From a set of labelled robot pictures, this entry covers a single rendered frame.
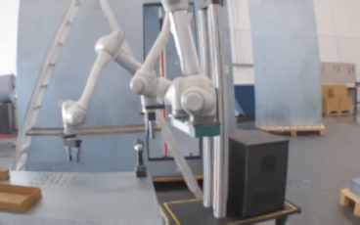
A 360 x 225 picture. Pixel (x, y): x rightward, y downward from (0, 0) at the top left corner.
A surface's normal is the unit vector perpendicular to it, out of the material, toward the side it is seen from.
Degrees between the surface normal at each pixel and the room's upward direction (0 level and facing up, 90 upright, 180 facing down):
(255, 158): 90
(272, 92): 90
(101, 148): 90
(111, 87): 90
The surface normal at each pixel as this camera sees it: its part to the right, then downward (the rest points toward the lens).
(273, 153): 0.21, 0.08
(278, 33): -0.30, 0.10
